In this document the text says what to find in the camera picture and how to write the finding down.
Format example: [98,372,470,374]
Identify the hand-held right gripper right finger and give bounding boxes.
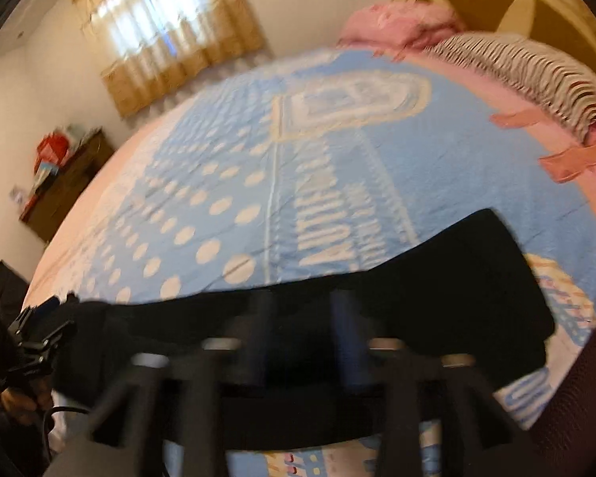
[328,288,547,477]

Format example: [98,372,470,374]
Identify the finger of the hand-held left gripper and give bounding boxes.
[9,295,63,341]
[12,320,77,388]

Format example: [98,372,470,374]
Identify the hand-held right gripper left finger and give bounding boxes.
[45,288,279,477]

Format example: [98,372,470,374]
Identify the black pants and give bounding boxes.
[45,209,557,450]

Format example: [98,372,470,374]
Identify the person's left hand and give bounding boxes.
[0,385,55,425]

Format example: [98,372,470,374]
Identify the brown wooden desk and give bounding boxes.
[19,128,117,244]

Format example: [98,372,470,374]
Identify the red gift bag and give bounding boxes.
[34,132,70,170]

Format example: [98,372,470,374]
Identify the polka dot bed sheet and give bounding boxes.
[22,47,596,477]

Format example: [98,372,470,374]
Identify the person's dark red clothing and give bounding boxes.
[526,318,596,477]

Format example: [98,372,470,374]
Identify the wide beige patterned curtain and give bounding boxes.
[68,0,266,119]

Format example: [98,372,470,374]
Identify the pink pillow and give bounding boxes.
[338,2,465,50]

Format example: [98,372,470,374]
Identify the striped pillow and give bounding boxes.
[430,32,596,142]

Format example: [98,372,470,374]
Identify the cream wooden headboard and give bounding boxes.
[392,0,596,120]

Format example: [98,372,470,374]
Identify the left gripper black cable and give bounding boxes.
[37,405,93,458]

